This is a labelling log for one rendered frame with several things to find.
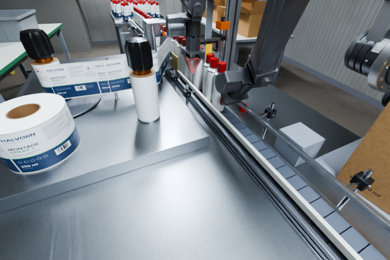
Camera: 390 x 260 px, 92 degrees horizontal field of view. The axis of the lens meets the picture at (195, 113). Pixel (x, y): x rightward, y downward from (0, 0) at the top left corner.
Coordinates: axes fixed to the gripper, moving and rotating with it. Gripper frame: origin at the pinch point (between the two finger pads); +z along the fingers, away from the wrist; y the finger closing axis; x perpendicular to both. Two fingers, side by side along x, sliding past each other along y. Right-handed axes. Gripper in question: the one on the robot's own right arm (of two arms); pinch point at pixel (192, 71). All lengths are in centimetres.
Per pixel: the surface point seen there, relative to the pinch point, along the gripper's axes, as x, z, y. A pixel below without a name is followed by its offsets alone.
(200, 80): 6.5, 7.8, -5.3
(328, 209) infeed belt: 9, 14, 61
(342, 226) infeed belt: 9, 14, 65
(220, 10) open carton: 133, 2, -204
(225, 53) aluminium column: 18.6, -4.3, -4.7
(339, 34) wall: 286, 29, -114
